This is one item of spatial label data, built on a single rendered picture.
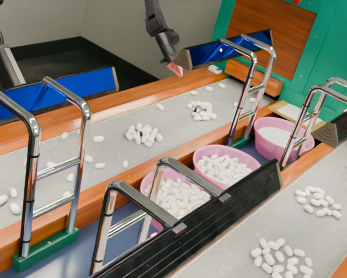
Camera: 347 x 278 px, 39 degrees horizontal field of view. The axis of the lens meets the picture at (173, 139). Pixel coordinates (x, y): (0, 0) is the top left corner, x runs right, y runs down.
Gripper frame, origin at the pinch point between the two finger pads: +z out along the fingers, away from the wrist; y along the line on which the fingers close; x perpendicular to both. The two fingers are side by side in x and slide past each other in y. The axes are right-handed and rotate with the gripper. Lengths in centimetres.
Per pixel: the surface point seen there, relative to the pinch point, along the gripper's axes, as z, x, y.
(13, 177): 14, 2, -91
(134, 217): 37, -48, -96
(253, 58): 11.2, -41.3, -9.3
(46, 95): 1, -32, -92
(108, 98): -2.7, 14.0, -31.6
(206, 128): 26.0, -6.4, -8.3
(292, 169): 55, -33, -7
